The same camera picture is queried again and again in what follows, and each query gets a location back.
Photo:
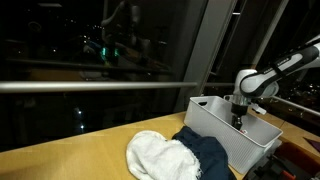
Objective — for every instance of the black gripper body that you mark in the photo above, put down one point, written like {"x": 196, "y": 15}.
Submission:
{"x": 237, "y": 112}

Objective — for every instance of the dark navy cloth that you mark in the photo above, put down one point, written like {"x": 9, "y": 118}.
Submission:
{"x": 210, "y": 153}

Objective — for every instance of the white towel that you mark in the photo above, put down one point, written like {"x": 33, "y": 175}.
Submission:
{"x": 150, "y": 156}

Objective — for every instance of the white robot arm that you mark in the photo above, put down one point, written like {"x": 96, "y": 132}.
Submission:
{"x": 252, "y": 84}

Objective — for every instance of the white plastic storage box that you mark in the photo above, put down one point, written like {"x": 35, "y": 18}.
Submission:
{"x": 211, "y": 116}

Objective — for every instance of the silver window handrail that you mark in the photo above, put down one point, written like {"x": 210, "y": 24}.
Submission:
{"x": 61, "y": 86}

